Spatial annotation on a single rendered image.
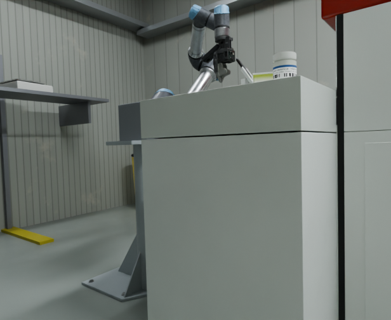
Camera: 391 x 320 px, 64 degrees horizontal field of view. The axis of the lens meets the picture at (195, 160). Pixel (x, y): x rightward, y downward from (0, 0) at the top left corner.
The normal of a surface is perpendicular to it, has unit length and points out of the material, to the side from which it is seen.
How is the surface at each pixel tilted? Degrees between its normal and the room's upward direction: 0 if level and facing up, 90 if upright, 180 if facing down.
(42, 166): 90
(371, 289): 90
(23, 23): 90
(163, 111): 90
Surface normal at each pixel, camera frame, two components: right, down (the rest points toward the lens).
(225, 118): -0.61, 0.06
